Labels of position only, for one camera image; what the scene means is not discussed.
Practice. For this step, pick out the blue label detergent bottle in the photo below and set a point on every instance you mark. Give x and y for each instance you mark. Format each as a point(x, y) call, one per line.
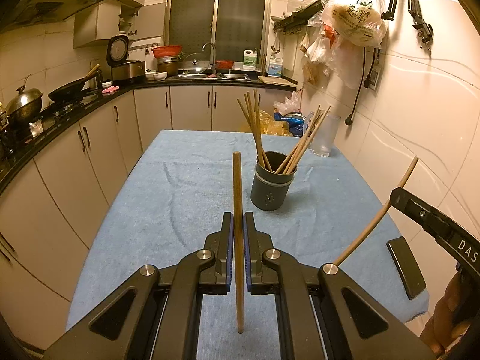
point(275, 66)

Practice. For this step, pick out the steel pot with lid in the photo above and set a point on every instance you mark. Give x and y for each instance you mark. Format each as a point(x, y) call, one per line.
point(26, 106)

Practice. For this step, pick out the kitchen window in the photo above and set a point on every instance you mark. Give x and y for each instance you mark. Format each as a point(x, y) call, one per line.
point(233, 25)

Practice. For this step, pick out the person's right hand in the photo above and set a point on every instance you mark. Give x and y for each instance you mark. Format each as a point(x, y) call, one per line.
point(453, 315)

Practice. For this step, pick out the black range hood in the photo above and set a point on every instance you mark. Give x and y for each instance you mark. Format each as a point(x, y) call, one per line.
point(33, 12)

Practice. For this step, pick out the red basin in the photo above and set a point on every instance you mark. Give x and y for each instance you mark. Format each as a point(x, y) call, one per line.
point(166, 51)

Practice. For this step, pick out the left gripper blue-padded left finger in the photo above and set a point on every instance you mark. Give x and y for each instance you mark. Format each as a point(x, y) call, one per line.
point(217, 279)

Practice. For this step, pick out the wooden cutting board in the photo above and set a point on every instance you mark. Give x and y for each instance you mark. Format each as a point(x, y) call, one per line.
point(277, 81)

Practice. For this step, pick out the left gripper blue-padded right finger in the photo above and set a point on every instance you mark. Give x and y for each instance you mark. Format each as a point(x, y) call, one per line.
point(261, 279)

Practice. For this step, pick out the yellow plastic bag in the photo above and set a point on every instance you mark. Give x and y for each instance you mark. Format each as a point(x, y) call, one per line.
point(270, 126)

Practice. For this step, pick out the wooden chopstick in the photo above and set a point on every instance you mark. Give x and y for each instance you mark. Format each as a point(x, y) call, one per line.
point(305, 144)
point(244, 111)
point(300, 146)
point(238, 239)
point(309, 138)
point(376, 219)
point(266, 158)
point(256, 119)
point(249, 104)
point(290, 158)

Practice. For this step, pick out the black utensil holder cup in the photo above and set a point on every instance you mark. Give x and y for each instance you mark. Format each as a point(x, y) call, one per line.
point(269, 189)

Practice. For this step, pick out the hanging plastic bags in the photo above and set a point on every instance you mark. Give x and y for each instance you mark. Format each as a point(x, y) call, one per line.
point(340, 32)

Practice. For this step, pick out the black wok pan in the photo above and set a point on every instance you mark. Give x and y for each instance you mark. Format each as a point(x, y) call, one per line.
point(71, 90)

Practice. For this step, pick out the blue plastic bag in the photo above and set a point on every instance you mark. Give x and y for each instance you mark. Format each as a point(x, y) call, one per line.
point(297, 123)

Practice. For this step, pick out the green detergent bottle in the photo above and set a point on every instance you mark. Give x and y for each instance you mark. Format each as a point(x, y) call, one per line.
point(250, 59)

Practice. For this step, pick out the kitchen faucet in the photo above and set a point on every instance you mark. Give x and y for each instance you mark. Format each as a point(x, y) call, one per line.
point(212, 55)

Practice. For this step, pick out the rice cooker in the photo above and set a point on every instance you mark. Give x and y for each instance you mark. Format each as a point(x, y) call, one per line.
point(123, 69)

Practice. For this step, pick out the red bowl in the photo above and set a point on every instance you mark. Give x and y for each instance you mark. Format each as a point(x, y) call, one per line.
point(224, 64)

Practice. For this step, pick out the blue towel table cover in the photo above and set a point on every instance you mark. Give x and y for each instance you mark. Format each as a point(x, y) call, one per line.
point(177, 194)

